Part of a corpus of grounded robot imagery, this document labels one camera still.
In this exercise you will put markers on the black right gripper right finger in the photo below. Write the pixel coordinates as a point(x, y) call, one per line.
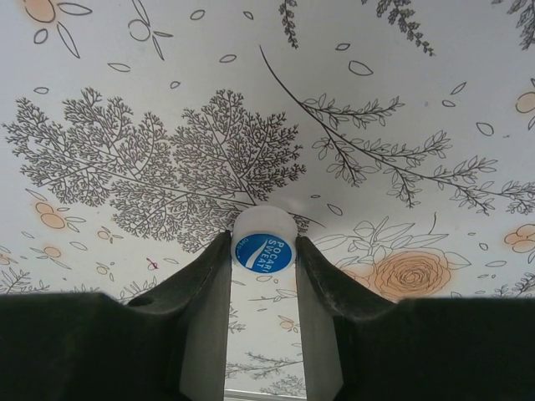
point(418, 351)

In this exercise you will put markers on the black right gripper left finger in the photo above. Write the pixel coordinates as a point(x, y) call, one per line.
point(125, 346)

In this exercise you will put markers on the white cap with blue logo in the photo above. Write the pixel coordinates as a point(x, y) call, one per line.
point(264, 246)

